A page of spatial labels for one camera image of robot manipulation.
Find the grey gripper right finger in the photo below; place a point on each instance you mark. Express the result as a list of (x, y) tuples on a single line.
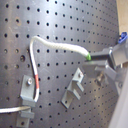
[(114, 55)]

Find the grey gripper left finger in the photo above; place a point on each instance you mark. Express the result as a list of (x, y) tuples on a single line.
[(103, 74)]

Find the black perforated pegboard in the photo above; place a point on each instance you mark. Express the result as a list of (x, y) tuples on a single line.
[(92, 24)]

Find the grey middle cable clip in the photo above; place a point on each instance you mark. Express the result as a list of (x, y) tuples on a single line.
[(73, 89)]

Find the grey cable clip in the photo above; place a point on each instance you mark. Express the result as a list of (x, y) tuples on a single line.
[(29, 92), (24, 118), (73, 89)]

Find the grey left cable clip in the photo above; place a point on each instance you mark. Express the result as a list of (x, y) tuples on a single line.
[(29, 92)]

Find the grey bottom cable clip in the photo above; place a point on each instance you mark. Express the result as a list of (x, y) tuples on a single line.
[(24, 118)]

